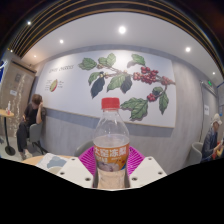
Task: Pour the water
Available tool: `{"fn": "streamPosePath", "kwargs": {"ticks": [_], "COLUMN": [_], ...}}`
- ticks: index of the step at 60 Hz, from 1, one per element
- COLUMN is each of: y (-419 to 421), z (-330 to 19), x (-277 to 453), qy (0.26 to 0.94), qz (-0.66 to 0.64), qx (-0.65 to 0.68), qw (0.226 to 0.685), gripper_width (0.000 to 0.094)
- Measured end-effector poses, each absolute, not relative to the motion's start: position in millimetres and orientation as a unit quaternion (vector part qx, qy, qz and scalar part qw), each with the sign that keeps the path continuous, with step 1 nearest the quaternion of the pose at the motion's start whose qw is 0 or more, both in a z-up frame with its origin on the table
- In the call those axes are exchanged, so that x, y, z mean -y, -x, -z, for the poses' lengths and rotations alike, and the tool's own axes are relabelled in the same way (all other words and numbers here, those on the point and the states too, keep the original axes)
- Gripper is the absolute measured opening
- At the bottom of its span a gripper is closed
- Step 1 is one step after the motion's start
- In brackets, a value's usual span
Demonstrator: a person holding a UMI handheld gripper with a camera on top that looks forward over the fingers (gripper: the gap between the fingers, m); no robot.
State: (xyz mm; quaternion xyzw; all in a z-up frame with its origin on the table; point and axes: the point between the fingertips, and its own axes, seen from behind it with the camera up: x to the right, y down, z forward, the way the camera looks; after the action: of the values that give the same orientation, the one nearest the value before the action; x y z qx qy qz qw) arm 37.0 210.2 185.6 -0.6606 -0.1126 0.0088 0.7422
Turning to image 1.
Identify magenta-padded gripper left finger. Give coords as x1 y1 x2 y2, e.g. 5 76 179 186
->
56 145 100 190

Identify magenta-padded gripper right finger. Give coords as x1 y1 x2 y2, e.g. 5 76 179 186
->
126 145 168 190

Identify clear red-capped drink bottle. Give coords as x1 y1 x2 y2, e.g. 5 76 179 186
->
93 97 131 190

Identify grey upholstered chair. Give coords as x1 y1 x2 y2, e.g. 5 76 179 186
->
186 141 204 167
73 139 96 158
28 122 49 155

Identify white printed paper sheet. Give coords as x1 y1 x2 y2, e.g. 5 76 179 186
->
35 152 69 174

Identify person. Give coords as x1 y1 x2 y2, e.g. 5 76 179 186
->
16 93 48 161
200 113 224 163

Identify small clear bottle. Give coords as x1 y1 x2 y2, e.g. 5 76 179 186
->
5 100 12 116

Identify recessed ceiling lights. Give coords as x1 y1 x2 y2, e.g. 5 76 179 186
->
8 20 193 59

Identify coffee plant wall mural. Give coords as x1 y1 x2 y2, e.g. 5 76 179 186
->
34 49 178 129

